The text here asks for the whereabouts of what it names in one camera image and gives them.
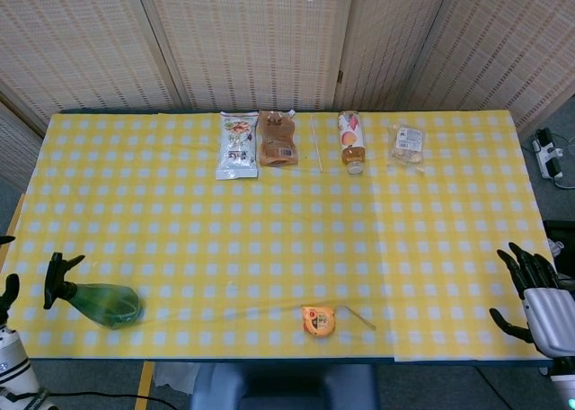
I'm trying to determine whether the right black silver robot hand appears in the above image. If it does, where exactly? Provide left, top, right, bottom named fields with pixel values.
left=489, top=242, right=575, bottom=361

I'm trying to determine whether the yellow white checkered tablecloth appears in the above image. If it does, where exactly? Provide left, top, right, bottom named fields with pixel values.
left=6, top=111, right=554, bottom=363

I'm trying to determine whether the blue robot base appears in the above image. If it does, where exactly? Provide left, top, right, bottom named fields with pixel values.
left=190, top=362, right=379, bottom=410

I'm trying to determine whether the black floor cable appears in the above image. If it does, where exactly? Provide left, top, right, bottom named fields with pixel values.
left=42, top=389, right=194, bottom=410

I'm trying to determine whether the white crumpled cloth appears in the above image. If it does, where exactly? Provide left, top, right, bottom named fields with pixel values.
left=154, top=361, right=202, bottom=396

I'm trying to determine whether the white power strip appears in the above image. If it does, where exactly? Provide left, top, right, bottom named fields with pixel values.
left=532, top=128, right=565, bottom=181

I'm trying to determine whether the green spray bottle black trigger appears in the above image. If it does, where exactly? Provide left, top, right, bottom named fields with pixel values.
left=42, top=252, right=146, bottom=331

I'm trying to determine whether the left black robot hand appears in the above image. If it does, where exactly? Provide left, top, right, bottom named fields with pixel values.
left=0, top=235, right=22, bottom=331

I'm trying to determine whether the black equipment box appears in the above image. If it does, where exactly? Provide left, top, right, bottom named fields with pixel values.
left=542, top=219, right=575, bottom=290

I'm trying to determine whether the yellow tape measure with strap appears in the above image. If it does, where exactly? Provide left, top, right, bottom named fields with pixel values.
left=300, top=305, right=377, bottom=338

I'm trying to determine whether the woven bamboo folding screen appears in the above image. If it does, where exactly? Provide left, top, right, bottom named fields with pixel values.
left=0, top=0, right=575, bottom=191

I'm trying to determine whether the thin wooden stick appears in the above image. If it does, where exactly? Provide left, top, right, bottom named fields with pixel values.
left=310, top=116, right=324, bottom=174

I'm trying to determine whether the brown spout pouch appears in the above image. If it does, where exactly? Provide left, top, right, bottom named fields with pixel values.
left=258, top=109, right=300, bottom=167

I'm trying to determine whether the clear bag of pastry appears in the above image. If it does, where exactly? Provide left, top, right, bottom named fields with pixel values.
left=387, top=125, right=427, bottom=174

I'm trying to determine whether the white printed snack bag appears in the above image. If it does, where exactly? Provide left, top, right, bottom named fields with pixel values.
left=215, top=111, right=260, bottom=181

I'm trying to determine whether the peach juice bottle white cap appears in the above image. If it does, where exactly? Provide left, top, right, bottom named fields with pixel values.
left=337, top=110, right=366, bottom=175

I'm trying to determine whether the yellow floor tape strip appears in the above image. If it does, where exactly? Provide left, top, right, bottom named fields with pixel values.
left=134, top=361, right=156, bottom=410

